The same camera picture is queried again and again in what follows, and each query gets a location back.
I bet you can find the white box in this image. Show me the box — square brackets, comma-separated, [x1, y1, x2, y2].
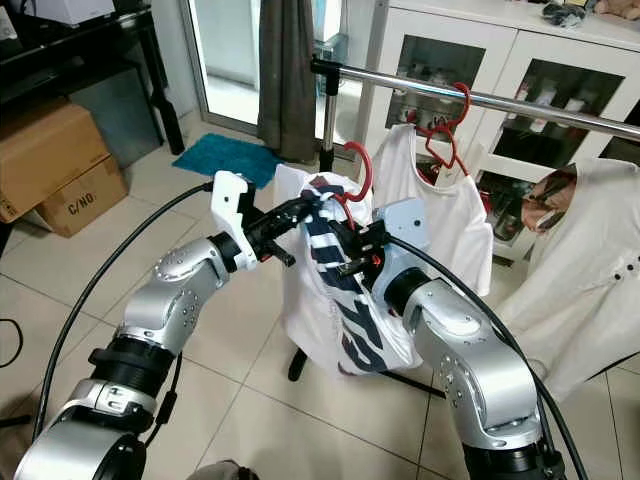
[40, 0, 116, 26]

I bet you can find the glass balcony door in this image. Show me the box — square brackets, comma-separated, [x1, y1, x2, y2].
[185, 0, 371, 151]

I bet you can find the cream buttoned garment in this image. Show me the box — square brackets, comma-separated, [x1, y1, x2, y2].
[495, 158, 640, 401]

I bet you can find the red clothes hanger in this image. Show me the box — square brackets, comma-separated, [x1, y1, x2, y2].
[415, 82, 473, 181]
[335, 140, 374, 231]

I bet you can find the white glass door cabinet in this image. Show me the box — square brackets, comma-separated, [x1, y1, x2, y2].
[350, 0, 640, 261]

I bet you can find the large cardboard box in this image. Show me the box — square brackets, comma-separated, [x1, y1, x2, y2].
[0, 100, 116, 223]

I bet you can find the chrome clothes rack rail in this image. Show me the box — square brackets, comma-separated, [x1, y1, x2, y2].
[310, 58, 640, 141]

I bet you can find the grey curtain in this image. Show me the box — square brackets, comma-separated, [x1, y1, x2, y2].
[257, 0, 319, 166]

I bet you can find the plain white t-shirt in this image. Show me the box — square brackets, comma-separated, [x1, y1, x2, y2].
[370, 122, 494, 296]

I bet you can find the white t-shirt with dark print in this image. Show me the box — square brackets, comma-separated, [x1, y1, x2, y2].
[275, 165, 421, 379]

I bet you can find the tan plush toy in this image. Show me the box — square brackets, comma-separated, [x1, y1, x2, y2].
[595, 0, 640, 21]

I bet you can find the small printed cardboard box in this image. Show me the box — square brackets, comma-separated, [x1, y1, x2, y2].
[45, 155, 131, 238]

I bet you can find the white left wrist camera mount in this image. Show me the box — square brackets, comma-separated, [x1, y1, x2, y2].
[210, 170, 258, 269]

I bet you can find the teal floor mat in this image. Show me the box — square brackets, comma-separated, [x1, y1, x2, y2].
[172, 133, 276, 189]

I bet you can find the grey robot leg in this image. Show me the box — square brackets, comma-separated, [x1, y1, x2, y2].
[188, 460, 246, 480]

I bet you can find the black clothes rack frame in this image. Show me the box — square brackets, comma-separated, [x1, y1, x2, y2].
[285, 58, 451, 401]

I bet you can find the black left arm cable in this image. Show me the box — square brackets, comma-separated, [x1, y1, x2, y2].
[32, 180, 216, 446]

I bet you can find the dark grey small toy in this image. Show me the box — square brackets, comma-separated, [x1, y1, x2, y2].
[540, 2, 589, 26]

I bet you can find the black desk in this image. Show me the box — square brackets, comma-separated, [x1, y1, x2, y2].
[0, 5, 186, 156]

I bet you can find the black floor cable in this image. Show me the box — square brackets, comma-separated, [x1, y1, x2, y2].
[0, 318, 27, 367]

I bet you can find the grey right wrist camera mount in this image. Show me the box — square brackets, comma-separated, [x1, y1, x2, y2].
[375, 196, 433, 291]

